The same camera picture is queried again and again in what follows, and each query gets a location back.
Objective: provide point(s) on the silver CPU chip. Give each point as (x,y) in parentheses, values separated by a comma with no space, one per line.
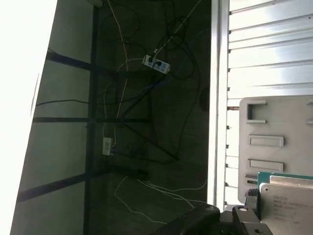
(288,195)

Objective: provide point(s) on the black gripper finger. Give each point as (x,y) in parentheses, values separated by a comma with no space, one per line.
(195,220)

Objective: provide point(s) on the black desk frame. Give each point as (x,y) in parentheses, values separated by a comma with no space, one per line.
(91,98)

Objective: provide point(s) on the grey parts rack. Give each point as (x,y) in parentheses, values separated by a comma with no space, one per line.
(293,117)

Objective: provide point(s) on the green RAM stick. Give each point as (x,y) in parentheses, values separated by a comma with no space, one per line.
(252,181)

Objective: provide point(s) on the small white adapter box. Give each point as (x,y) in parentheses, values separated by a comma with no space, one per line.
(107,146)

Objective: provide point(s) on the white power strip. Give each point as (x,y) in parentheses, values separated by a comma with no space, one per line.
(156,64)

